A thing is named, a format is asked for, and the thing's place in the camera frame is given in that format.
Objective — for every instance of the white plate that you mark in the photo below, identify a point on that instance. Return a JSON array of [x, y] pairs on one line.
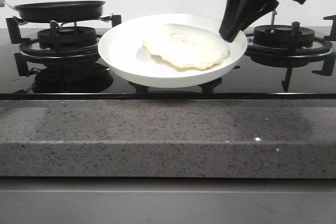
[[121, 48]]

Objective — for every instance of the black gas burner with grate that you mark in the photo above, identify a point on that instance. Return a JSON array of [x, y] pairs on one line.
[[56, 44]]

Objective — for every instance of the black glass cooktop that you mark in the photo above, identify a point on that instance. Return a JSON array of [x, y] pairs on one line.
[[29, 72]]

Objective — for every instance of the fried egg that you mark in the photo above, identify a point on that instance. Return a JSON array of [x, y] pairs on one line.
[[186, 46]]

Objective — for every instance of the grey cabinet front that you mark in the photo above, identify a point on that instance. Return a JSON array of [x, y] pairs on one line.
[[133, 200]]

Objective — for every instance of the black frying pan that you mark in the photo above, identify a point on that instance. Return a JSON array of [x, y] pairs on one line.
[[64, 11]]

